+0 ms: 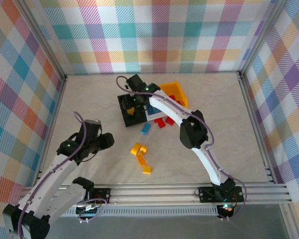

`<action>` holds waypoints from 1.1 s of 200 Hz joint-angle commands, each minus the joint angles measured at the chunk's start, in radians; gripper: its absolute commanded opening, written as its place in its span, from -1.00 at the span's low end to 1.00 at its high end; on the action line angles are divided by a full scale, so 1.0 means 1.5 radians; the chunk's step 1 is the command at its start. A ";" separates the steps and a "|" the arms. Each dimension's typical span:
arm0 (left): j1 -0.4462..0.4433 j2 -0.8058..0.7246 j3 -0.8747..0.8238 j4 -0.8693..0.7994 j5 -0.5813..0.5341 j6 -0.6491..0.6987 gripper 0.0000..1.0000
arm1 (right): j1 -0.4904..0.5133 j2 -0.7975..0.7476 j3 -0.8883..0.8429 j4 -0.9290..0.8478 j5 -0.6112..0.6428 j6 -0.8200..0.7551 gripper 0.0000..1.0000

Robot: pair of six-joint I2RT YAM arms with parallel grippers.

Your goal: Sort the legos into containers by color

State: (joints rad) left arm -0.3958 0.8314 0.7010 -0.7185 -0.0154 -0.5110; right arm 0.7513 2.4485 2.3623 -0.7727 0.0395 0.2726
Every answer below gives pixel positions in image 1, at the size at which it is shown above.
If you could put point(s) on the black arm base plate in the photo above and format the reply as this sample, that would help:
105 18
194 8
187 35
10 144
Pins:
206 194
103 195

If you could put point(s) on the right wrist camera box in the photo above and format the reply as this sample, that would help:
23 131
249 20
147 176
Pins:
135 81

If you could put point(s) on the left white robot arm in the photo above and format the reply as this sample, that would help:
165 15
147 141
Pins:
47 181

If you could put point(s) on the black plastic bin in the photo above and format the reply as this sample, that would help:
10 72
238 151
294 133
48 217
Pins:
135 122

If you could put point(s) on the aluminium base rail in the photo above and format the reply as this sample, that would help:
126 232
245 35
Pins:
152 193

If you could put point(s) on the red lego brick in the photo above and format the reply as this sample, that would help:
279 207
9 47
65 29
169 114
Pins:
172 97
179 102
158 121
170 121
161 125

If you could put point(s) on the aluminium side rail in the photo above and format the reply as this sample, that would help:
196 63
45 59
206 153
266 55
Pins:
52 124
255 124

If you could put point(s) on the white plastic bin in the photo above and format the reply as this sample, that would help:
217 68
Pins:
154 117

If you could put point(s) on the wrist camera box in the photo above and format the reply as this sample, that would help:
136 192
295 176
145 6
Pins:
92 128
135 81

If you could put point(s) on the yellow plastic bin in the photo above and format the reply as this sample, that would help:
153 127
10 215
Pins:
172 87

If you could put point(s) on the aluminium frame post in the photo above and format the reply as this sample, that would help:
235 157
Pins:
41 37
260 37

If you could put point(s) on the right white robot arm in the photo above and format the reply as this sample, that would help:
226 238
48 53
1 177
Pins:
214 169

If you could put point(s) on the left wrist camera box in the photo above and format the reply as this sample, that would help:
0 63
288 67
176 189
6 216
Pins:
92 128

